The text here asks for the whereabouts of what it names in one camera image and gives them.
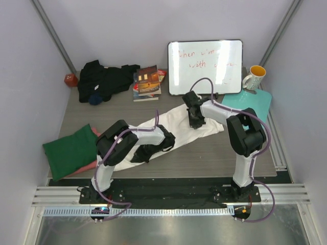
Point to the brown Edward Tulane book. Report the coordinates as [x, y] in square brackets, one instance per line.
[148, 81]

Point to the teal cutting board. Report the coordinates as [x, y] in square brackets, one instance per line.
[259, 101]

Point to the aluminium frame post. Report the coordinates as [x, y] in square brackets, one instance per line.
[286, 20]
[53, 34]

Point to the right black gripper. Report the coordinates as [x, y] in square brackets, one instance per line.
[195, 124]

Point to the folded green t-shirt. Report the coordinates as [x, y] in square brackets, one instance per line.
[67, 154]

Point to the red cube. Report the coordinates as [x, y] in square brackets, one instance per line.
[71, 80]

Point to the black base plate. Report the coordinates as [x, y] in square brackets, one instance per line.
[162, 193]

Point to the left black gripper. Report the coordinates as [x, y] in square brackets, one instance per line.
[139, 157]

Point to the red Treehouse book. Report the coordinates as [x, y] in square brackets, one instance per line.
[161, 75]

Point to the left aluminium frame post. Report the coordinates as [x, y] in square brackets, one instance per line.
[53, 34]

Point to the dark blue cloth ball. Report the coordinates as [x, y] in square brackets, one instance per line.
[95, 99]

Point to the white mug yellow inside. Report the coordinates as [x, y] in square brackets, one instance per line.
[254, 78]

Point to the folded pink t-shirt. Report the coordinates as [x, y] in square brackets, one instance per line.
[91, 165]

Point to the black t-shirt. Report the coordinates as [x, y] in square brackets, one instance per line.
[95, 78]

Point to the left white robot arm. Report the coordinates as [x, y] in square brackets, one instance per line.
[116, 143]

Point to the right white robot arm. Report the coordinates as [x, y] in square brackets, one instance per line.
[246, 136]

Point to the slotted cable duct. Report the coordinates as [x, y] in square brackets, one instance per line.
[107, 212]

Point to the right aluminium frame post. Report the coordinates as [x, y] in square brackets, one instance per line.
[286, 20]

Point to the white t-shirt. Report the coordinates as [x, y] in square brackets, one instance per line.
[175, 121]

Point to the white whiteboard with writing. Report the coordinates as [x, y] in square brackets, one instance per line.
[201, 65]

